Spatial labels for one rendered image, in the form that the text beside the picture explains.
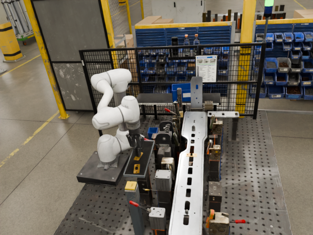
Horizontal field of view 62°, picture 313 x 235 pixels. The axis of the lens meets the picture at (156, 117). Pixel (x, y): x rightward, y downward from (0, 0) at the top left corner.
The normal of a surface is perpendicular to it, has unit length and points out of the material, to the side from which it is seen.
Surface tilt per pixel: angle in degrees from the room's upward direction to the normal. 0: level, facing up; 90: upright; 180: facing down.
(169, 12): 90
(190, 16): 90
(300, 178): 0
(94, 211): 0
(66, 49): 91
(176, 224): 0
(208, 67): 90
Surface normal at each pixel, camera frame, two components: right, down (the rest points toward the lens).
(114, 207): -0.09, -0.85
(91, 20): -0.23, 0.52
